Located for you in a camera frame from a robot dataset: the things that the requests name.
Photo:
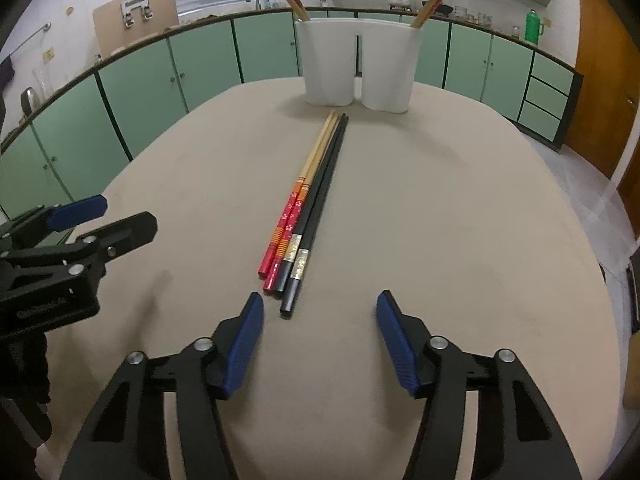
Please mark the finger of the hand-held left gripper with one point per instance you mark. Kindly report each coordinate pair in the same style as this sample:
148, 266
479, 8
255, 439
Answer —
125, 230
77, 212

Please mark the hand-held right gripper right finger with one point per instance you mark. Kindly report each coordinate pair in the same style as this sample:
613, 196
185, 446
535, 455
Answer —
397, 345

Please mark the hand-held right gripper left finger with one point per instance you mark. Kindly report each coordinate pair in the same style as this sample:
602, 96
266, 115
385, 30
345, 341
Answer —
245, 345

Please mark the bamboo chopstick red patterned end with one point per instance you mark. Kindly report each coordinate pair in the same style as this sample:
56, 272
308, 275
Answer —
295, 220
287, 212

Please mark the black chopstick silver band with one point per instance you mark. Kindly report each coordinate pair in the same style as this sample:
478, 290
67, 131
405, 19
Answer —
317, 185
325, 185

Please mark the white two-compartment utensil holder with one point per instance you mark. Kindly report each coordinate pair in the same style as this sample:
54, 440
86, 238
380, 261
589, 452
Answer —
330, 70

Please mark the steel electric kettle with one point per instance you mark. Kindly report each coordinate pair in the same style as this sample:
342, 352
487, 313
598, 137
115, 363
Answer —
29, 101

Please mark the clear glass pitcher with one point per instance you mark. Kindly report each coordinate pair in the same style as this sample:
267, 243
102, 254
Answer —
44, 85

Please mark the dark hanging towel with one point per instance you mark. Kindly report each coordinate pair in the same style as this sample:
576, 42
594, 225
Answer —
6, 74

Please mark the green base cabinets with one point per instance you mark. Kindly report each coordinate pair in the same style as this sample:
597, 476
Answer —
200, 70

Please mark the wooden cutting board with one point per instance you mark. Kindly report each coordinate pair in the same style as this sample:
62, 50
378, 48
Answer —
107, 35

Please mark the brown wooden door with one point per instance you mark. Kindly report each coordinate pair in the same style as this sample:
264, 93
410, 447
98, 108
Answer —
605, 85
631, 210

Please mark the black wok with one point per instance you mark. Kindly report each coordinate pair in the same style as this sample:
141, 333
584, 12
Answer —
445, 8

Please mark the white cooking pot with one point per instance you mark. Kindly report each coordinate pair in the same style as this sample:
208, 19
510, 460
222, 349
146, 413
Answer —
400, 0

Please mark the green thermos jug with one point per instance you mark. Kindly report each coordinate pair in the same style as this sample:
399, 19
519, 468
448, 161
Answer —
533, 27

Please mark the metal towel rail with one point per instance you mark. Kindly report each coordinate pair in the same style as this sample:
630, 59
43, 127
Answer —
32, 37

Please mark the silver metal bracket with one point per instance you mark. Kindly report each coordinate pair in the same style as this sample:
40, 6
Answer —
135, 7

